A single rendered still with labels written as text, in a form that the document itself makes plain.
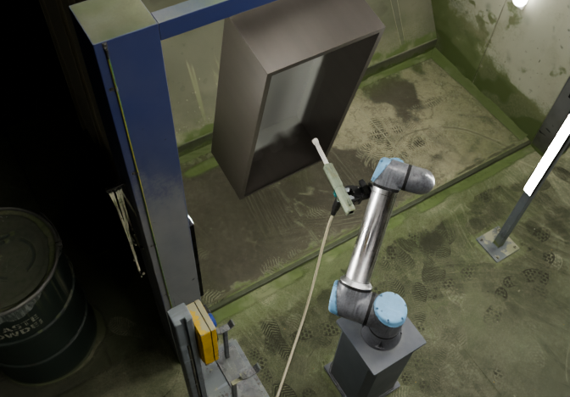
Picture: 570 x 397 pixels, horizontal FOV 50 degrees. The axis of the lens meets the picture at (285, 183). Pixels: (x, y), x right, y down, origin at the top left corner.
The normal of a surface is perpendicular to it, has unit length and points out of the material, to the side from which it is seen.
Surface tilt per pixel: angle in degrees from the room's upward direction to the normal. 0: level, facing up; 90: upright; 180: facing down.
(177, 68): 57
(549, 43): 90
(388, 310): 5
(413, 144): 0
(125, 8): 0
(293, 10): 11
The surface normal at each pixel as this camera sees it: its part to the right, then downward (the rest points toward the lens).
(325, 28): 0.15, -0.44
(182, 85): 0.46, 0.26
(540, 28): -0.85, 0.40
